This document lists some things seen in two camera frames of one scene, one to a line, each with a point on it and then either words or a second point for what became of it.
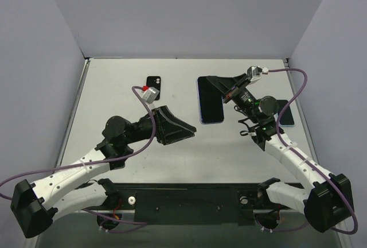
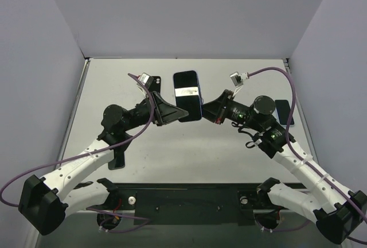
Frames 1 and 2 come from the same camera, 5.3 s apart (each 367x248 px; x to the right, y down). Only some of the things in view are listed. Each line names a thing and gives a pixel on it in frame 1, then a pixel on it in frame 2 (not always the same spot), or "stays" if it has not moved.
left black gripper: x=160 y=125 to x=156 y=108
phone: x=211 y=109 to x=187 y=95
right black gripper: x=235 y=88 to x=222 y=108
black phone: x=115 y=165 stays
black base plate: x=227 y=204 stays
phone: x=287 y=117 stays
